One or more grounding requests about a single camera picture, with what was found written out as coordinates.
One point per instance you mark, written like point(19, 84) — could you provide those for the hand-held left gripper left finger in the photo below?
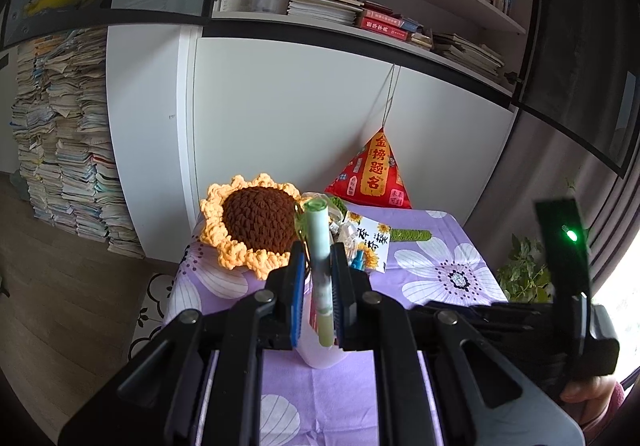
point(298, 296)

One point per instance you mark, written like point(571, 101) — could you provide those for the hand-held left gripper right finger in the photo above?
point(337, 298)

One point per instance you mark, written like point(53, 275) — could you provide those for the blue pen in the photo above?
point(358, 260)

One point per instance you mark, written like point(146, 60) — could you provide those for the light green pen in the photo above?
point(320, 246)

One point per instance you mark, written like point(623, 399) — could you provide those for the translucent white plastic cup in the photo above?
point(320, 358)

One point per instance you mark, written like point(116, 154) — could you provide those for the person's right hand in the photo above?
point(587, 392)

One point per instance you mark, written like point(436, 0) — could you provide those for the white ribbon bow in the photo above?
point(345, 233)

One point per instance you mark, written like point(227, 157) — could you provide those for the sunflower print card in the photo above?
point(372, 241)

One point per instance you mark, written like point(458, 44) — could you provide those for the green leafy plant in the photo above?
point(525, 271)

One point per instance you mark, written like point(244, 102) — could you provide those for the crochet sunflower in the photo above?
point(255, 216)

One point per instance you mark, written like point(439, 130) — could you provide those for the green crochet leaf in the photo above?
point(336, 206)

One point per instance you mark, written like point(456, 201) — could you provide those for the green crochet stem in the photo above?
point(410, 235)

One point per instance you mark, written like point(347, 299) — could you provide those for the purple floral tablecloth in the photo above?
point(425, 253)

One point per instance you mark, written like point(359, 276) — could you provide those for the red triangular pouch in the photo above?
point(372, 171)

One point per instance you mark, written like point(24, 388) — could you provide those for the black white floral rug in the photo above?
point(150, 316)

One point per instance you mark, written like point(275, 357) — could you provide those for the striped grey curtain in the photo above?
point(540, 161)

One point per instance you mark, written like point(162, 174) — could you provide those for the white cabinet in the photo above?
point(280, 116)

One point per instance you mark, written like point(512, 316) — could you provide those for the thick red book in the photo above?
point(382, 28)
point(385, 16)

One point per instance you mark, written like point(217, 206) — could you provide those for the stack of worn books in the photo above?
point(470, 54)

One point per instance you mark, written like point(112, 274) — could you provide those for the tall pile of books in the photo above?
point(70, 136)

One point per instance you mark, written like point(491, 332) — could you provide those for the white wall bookshelf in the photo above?
point(350, 34)

